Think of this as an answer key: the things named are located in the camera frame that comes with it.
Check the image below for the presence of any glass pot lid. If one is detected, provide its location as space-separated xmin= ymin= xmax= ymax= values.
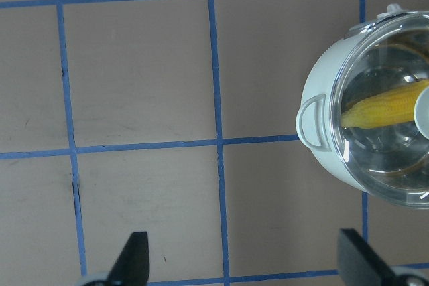
xmin=330 ymin=11 xmax=428 ymax=209

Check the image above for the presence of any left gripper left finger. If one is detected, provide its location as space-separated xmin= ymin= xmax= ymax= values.
xmin=74 ymin=231 xmax=149 ymax=286

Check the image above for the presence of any pale green cooking pot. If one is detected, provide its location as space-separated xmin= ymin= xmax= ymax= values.
xmin=296 ymin=4 xmax=428 ymax=193

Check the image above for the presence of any yellow corn cob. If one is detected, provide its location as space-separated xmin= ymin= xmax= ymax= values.
xmin=340 ymin=79 xmax=428 ymax=129

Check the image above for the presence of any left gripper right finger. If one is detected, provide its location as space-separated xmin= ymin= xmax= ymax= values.
xmin=336 ymin=228 xmax=429 ymax=286

